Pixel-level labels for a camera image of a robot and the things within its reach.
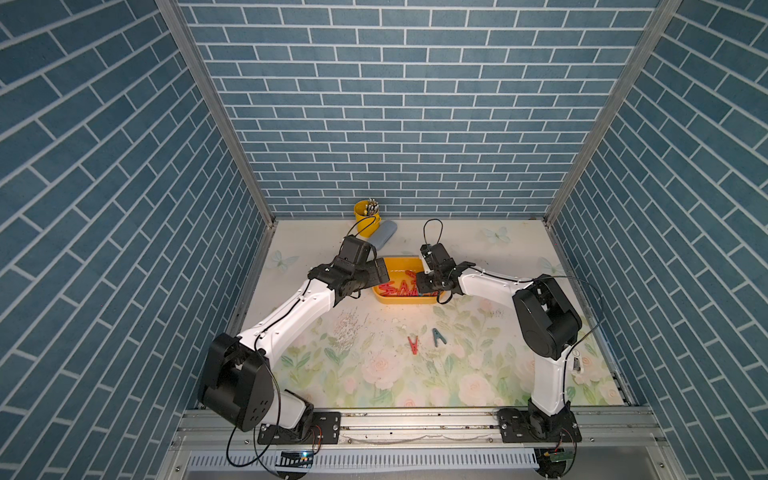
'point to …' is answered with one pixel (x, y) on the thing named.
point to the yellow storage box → (402, 285)
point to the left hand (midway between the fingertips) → (382, 274)
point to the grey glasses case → (385, 231)
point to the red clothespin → (414, 346)
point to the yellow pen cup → (368, 218)
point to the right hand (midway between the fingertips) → (422, 281)
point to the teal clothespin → (437, 335)
